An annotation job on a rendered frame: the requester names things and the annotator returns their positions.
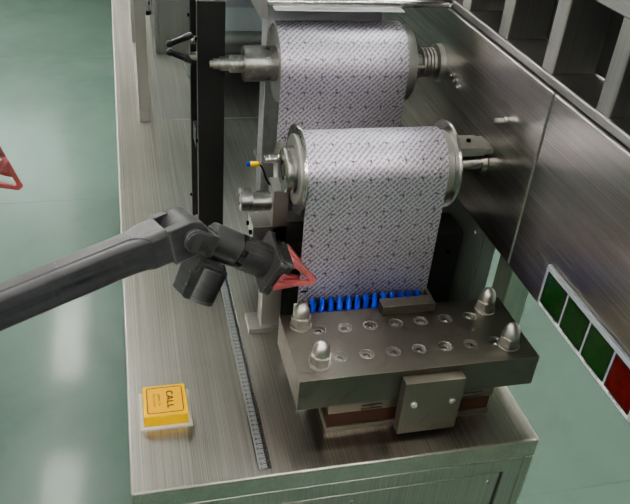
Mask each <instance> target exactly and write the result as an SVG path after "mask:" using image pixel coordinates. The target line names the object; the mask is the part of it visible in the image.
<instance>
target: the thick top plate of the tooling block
mask: <svg viewBox="0 0 630 504"><path fill-rule="evenodd" d="M477 301H478V299H470V300H458V301H446V302H435V308H434V311H428V312H416V313H405V314H394V315H381V313H380V311H379V308H378V307H376V308H364V309H353V310H341V311H329V312H318V313H310V314H311V324H312V327H311V329H310V330H309V331H307V332H303V333H300V332H295V331H293V330H292V329H291V328H290V325H289V324H290V321H291V316H292V315H282V316H279V328H278V346H279V350H280V353H281V357H282V360H283V363H284V367H285V370H286V374H287V377H288V381H289V384H290V388H291V391H292V395H293V398H294V402H295V405H296V409H297V410H304V409H313V408H322V407H330V406H339V405H347V404H356V403H365V402H373V401H382V400H391V399H398V398H399V392H400V387H401V382H402V377H403V376H409V375H418V374H427V373H437V372H446V371H455V370H462V371H463V373H464V375H465V377H466V382H465V386H464V389H463V391H468V390H477V389H486V388H494V387H503V386H511V385H520V384H529V383H531V382H532V379H533V376H534V372H535V369H536V366H537V363H538V360H539V357H540V356H539V355H538V353H537V352H536V351H535V349H534V348H533V346H532V345H531V343H530V342H529V340H528V339H527V338H526V336H525V335H524V333H523V332H522V330H521V333H520V342H519V344H520V347H519V350H517V351H515V352H507V351H504V350H502V349H501V348H500V347H499V346H498V345H497V340H498V339H499V338H500V336H501V333H502V330H504V328H505V326H506V325H507V324H508V323H510V322H515V320H514V319H513V318H512V316H511V315H510V313H509V312H508V310H507V309H506V307H505V306H504V305H503V303H502V302H501V300H500V299H499V297H496V303H495V313H494V314H493V315H489V316H487V315H482V314H479V313H478V312H477V311H476V310H475V309H474V306H475V304H476V303H477ZM319 340H325V341H326V342H327V343H328V344H329V346H330V352H331V354H332V355H331V362H332V366H331V368H330V369H329V370H328V371H325V372H317V371H314V370H312V369H311V368H310V367H309V365H308V360H309V359H310V354H311V352H312V350H313V346H314V344H315V343H316V342H317V341H319Z"/></svg>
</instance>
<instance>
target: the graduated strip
mask: <svg viewBox="0 0 630 504"><path fill-rule="evenodd" d="M220 293H221V298H222V303H223V307H224V312H225V317H226V322H227V326H228V331H229V336H230V341H231V345H232V350H233V355H234V359H235V364H236V369H237V374H238V378H239V383H240V388H241V393H242V397H243V402H244V407H245V411H246V416H247V421H248V426H249V430H250V435H251V440H252V444H253V449H254V454H255V459H256V463H257V468H258V471H259V470H266V469H272V465H271V461H270V457H269V452H268V448H267V444H266V439H265V435H264V431H263V426H262V422H261V418H260V414H259V409H258V405H257V401H256V396H255V392H254V388H253V383H252V379H251V375H250V370H249V366H248V362H247V357H246V353H245V349H244V344H243V340H242V336H241V331H240V327H239V323H238V318H237V314H236V310H235V305H234V301H233V297H232V293H231V288H230V284H229V280H228V275H227V276H226V278H225V280H224V282H223V284H222V286H221V288H220Z"/></svg>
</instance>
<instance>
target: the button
mask: <svg viewBox="0 0 630 504"><path fill-rule="evenodd" d="M142 398H143V413H144V426H145V427H153V426H162V425H170V424H179V423H188V421H189V413H188V405H187V397H186V389H185V384H184V383H181V384H172V385H162V386H152V387H143V388H142Z"/></svg>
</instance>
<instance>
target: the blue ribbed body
mask: <svg viewBox="0 0 630 504"><path fill-rule="evenodd" d="M396 296H397V297H409V296H412V293H411V291H410V290H407V291H406V292H405V296H404V295H403V292H402V291H398V292H397V295H396ZM413 296H422V295H420V291H419V290H418V289H416V290H414V292H413ZM397 297H395V294H394V292H393V291H390V292H389V294H388V298H397ZM385 298H387V297H386V293H384V292H381V293H380V298H379V299H385ZM362 299H363V300H361V299H360V295H358V294H356V295H354V301H352V298H351V296H350V295H346V297H345V301H343V298H342V296H337V298H336V301H337V302H334V298H333V297H332V296H329V297H328V303H325V299H324V298H323V297H320V298H319V304H316V299H315V298H311V299H310V304H308V305H309V309H310V313H318V312H329V311H341V310H353V309H364V308H376V307H378V303H379V299H378V296H377V294H376V293H372V295H371V299H369V295H368V294H363V297H362Z"/></svg>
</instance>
